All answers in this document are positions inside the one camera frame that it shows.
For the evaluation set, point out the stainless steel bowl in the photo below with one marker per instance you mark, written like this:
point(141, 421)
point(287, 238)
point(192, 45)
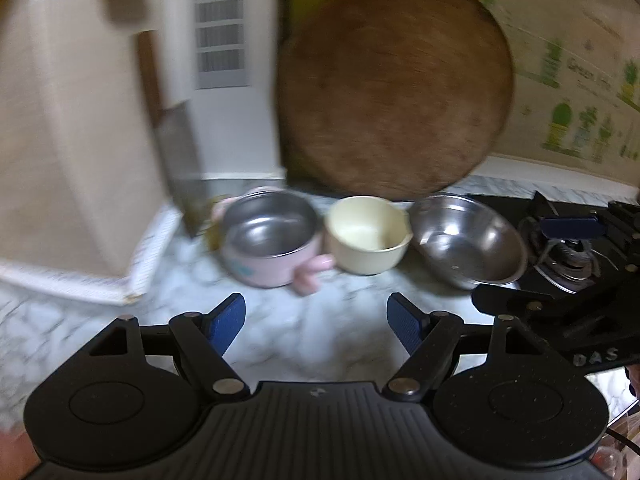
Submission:
point(466, 243)

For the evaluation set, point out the gas burner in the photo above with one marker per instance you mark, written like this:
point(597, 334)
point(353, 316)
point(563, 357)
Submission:
point(567, 265)

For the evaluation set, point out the cleaver with wooden handle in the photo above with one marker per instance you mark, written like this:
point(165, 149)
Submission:
point(174, 140)

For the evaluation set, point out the black gas stove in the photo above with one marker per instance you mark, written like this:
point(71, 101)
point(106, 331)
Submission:
point(596, 328)

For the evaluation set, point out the pink steel-lined pot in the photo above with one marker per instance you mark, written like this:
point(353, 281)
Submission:
point(272, 238)

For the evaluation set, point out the person's hand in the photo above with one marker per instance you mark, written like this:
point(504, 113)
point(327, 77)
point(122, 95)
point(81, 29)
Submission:
point(17, 455)

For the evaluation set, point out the round wooden cutting board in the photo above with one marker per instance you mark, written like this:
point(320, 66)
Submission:
point(394, 98)

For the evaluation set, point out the cream ceramic bowl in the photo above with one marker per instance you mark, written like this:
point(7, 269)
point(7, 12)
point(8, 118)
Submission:
point(367, 235)

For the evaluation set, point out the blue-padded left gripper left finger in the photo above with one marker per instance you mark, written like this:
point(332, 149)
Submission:
point(202, 340)

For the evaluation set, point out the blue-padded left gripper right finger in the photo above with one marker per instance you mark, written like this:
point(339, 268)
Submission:
point(430, 340)

